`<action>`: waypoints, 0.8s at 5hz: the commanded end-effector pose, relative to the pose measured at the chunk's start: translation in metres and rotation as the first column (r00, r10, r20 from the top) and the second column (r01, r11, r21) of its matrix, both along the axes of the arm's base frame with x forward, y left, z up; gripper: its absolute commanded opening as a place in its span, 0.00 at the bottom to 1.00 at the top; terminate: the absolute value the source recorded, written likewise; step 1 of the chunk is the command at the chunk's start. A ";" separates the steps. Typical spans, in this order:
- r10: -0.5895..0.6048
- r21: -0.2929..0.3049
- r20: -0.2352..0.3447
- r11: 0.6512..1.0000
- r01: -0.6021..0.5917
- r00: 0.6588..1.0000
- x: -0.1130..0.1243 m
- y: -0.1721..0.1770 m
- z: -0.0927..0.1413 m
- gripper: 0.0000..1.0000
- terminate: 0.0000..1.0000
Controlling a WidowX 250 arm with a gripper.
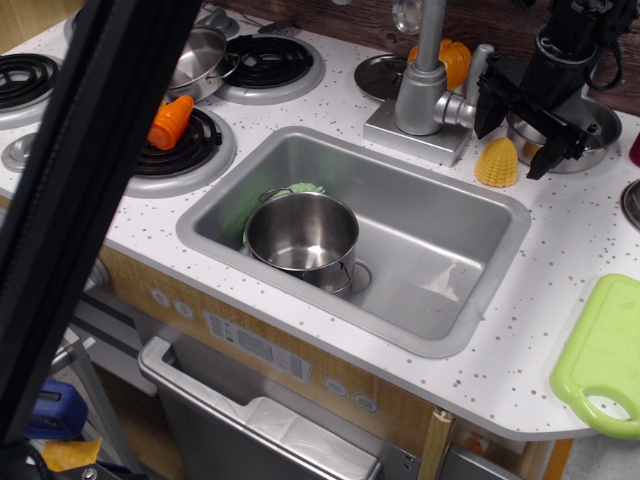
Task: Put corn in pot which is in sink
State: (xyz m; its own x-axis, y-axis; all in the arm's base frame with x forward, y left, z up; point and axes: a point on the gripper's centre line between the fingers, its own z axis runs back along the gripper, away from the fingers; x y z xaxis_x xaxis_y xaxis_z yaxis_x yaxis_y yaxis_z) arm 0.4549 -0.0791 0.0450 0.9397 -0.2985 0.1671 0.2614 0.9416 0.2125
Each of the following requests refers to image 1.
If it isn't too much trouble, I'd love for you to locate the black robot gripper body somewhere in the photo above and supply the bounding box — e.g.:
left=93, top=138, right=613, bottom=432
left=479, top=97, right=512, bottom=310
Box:
left=478, top=53, right=600, bottom=151

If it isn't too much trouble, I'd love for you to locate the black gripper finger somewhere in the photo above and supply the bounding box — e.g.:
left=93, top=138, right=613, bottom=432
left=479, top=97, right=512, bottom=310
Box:
left=526, top=135, right=580, bottom=180
left=474, top=83, right=507, bottom=139

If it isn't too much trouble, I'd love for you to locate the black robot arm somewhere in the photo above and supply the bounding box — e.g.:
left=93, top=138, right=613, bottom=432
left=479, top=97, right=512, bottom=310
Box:
left=474, top=1, right=639, bottom=180

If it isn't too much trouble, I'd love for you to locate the yellow toy corn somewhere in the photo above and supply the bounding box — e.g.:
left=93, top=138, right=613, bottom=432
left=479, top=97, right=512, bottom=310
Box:
left=474, top=138, right=519, bottom=188

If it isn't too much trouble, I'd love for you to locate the grey sink basin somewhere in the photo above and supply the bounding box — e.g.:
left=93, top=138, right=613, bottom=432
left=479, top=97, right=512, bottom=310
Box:
left=177, top=127, right=531, bottom=358

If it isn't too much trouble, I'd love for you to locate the green cloth in sink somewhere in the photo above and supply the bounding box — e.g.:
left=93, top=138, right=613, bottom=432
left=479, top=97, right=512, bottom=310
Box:
left=227, top=181, right=329, bottom=246

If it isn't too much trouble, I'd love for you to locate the steel pot in sink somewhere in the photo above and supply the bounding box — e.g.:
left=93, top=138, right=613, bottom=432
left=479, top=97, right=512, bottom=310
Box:
left=243, top=187, right=373, bottom=299

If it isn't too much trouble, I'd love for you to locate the steel bowl behind gripper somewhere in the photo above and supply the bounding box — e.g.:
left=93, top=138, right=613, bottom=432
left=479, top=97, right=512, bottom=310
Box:
left=505, top=94, right=624, bottom=175

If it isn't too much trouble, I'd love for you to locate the orange toy pepper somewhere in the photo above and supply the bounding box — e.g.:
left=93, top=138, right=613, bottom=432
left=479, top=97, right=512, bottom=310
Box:
left=438, top=39, right=472, bottom=91

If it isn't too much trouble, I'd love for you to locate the silver faucet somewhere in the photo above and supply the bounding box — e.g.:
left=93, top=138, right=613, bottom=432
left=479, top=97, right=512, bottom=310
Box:
left=363, top=1, right=477, bottom=167

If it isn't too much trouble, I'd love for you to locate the red object right edge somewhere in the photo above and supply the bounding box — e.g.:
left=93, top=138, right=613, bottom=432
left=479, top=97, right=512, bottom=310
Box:
left=629, top=134, right=640, bottom=166

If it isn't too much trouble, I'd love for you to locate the dark round lid right edge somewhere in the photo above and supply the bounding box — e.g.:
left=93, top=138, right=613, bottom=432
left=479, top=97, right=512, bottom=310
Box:
left=620, top=180, right=640, bottom=231

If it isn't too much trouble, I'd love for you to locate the round steel lid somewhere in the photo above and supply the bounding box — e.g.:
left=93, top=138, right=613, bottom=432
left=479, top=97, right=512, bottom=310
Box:
left=354, top=54, right=407, bottom=101

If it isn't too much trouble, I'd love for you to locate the green cutting board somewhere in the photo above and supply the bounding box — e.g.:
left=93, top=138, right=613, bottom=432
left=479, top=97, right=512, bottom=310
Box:
left=550, top=274, right=639, bottom=440

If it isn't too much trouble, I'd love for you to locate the metal spatula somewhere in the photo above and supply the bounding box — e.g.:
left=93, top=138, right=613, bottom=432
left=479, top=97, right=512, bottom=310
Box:
left=258, top=20, right=301, bottom=37

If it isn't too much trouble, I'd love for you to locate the back right stove burner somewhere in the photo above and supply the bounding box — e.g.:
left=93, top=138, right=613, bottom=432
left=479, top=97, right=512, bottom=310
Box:
left=215, top=34, right=325, bottom=106

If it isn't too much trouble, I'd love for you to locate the stove burner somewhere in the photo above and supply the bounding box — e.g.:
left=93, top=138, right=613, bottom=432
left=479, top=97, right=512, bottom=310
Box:
left=125, top=108, right=236, bottom=199
left=1, top=53, right=63, bottom=130
left=215, top=34, right=325, bottom=106

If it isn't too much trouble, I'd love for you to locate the front right stove burner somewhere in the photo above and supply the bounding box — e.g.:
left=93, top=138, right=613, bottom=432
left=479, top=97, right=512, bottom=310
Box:
left=125, top=108, right=236, bottom=199

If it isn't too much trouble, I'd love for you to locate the steel pan on stove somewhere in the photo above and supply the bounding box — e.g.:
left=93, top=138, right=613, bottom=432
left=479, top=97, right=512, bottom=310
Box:
left=164, top=25, right=240, bottom=102

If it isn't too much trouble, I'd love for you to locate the orange toy carrot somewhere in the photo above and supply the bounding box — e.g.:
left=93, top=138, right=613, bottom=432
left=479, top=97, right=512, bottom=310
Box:
left=147, top=95, right=195, bottom=150

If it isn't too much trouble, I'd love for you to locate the silver dishwasher door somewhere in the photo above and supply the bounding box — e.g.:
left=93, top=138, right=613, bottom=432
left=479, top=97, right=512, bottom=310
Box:
left=138, top=336, right=421, bottom=479

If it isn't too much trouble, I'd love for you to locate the left stove burner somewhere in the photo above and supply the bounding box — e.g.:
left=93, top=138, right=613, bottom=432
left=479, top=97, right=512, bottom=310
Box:
left=1, top=53, right=63, bottom=130

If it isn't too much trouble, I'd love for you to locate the grey stove knob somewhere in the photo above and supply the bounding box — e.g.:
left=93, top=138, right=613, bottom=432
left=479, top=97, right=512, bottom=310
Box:
left=1, top=133, right=37, bottom=173

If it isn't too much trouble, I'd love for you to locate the blue clamp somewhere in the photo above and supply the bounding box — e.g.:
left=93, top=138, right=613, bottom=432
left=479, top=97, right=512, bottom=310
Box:
left=24, top=379, right=89, bottom=440

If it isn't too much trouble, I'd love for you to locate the black cable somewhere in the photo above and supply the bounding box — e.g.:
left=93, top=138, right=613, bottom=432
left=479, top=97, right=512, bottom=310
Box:
left=582, top=14, right=632, bottom=92

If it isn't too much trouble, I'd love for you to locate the black diagonal frame bar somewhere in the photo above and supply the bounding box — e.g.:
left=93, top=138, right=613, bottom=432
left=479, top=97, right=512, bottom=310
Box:
left=1, top=1, right=200, bottom=449

